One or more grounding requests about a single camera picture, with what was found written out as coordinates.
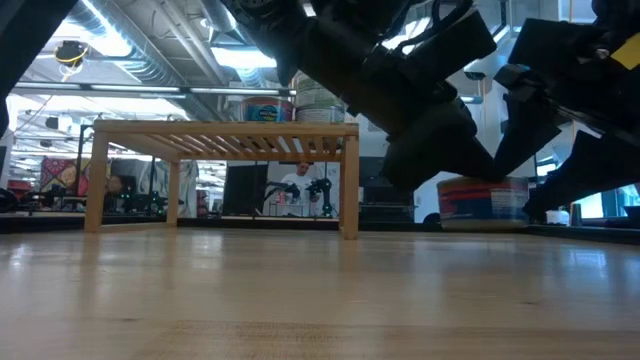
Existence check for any black yellow ceiling cord reel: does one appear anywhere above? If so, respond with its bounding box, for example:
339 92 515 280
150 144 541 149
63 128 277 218
53 39 90 69

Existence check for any black panel screen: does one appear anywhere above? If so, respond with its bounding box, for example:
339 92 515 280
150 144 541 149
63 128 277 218
222 162 270 217

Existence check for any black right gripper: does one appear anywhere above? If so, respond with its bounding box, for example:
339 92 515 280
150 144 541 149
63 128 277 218
492 0 640 222

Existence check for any silver ventilation duct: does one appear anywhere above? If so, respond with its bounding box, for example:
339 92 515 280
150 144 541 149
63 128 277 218
64 0 236 121

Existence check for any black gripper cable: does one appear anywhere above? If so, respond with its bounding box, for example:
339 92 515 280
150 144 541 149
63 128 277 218
394 0 475 51

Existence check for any small white cup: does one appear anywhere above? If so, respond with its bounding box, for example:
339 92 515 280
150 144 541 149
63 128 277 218
544 208 571 226

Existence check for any window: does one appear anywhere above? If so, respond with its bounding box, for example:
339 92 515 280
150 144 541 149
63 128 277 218
572 182 640 220

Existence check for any small robot with green lights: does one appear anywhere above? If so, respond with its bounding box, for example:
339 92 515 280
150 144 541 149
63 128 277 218
112 185 169 212

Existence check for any black storage cabinet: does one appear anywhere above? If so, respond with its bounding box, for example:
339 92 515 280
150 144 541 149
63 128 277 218
358 155 416 225

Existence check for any wooden slatted shelf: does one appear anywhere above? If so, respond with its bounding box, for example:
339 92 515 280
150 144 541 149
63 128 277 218
83 118 361 240

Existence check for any colourful patterned wall hanging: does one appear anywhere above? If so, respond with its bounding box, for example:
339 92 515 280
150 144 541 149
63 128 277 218
39 157 94 199

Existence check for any Wild Planet gold-lidded can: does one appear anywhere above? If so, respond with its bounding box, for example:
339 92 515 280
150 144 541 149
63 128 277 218
239 96 295 123
436 175 531 232

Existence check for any long ceiling tube light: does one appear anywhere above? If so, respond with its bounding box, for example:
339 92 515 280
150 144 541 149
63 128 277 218
188 86 297 97
12 81 189 100

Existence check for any person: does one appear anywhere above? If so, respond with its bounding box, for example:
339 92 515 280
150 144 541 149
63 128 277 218
277 160 324 217

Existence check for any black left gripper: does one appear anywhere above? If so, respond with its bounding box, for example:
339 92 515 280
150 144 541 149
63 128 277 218
349 9 506 192

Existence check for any bright ceiling light panel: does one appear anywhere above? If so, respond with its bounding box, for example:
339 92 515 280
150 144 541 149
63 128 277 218
209 45 278 70

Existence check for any Bumble Bee tuna can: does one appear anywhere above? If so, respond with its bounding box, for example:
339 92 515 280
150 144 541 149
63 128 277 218
294 105 347 124
291 69 347 109

